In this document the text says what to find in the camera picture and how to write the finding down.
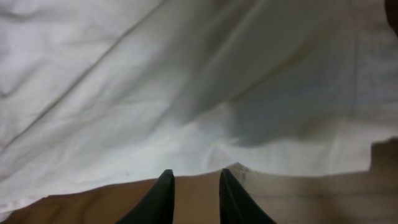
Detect white printed t-shirt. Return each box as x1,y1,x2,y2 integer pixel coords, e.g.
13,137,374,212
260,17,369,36
1,0,397,213

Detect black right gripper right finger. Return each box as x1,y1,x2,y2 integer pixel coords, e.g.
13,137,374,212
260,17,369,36
219,169,276,224

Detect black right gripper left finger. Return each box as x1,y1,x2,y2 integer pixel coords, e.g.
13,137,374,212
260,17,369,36
116,169,175,224

